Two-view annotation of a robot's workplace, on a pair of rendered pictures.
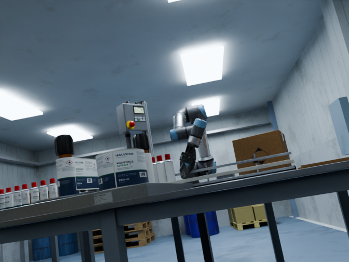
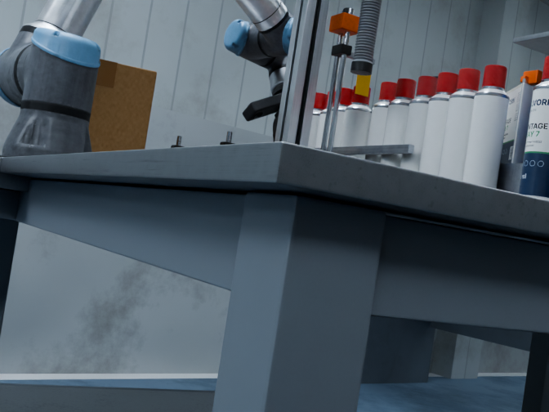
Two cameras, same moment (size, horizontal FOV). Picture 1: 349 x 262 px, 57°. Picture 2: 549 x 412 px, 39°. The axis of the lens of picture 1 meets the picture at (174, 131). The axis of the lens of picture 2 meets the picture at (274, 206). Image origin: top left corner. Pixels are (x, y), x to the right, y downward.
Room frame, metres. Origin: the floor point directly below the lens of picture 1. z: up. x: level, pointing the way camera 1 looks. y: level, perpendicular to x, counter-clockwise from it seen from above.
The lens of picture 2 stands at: (3.10, 1.15, 0.79)
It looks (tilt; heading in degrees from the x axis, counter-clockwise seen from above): 2 degrees up; 225
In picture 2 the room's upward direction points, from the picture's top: 9 degrees clockwise
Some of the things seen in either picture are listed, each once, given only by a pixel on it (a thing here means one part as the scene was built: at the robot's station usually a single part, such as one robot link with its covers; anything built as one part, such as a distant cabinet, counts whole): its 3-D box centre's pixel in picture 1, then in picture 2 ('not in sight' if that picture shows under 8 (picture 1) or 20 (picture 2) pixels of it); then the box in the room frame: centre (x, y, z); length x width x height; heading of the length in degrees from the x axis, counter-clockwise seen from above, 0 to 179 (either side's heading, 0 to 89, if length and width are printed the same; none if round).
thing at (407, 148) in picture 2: (198, 170); (257, 153); (1.94, -0.10, 0.95); 1.07 x 0.01 x 0.01; 74
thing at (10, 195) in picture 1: (9, 202); not in sight; (2.27, 1.23, 0.98); 0.05 x 0.05 x 0.20
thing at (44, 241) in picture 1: (54, 239); not in sight; (8.10, 3.31, 0.38); 1.06 x 0.64 x 0.77; 85
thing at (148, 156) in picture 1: (143, 161); not in sight; (1.69, 0.19, 1.03); 0.09 x 0.09 x 0.30
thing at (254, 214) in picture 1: (248, 209); not in sight; (7.61, -1.37, 0.36); 1.22 x 0.91 x 0.72; 175
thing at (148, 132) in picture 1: (149, 149); (309, 24); (2.14, 0.19, 1.16); 0.04 x 0.04 x 0.67; 74
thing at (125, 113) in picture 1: (132, 119); not in sight; (2.09, 0.27, 1.38); 0.17 x 0.10 x 0.19; 130
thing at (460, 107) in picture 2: not in sight; (461, 134); (2.07, 0.49, 0.98); 0.05 x 0.05 x 0.20
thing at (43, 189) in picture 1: (43, 195); not in sight; (2.19, 0.95, 0.98); 0.05 x 0.05 x 0.20
